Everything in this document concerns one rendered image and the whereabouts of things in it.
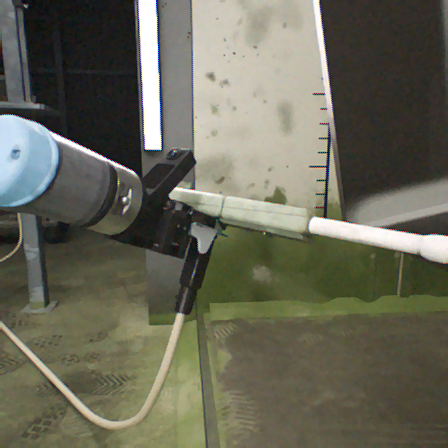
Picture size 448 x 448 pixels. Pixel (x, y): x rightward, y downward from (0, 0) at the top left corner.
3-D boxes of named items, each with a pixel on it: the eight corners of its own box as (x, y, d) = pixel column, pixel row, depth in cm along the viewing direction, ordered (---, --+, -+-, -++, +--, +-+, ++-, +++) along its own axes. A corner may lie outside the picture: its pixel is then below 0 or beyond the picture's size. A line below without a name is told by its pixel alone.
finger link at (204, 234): (212, 256, 66) (175, 245, 60) (222, 225, 67) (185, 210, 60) (225, 260, 64) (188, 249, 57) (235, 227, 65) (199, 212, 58)
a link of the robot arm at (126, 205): (82, 156, 49) (130, 161, 44) (112, 169, 53) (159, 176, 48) (61, 221, 49) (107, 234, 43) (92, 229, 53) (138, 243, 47)
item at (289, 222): (126, 292, 70) (161, 175, 71) (145, 293, 74) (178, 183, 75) (409, 416, 41) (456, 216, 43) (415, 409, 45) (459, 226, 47)
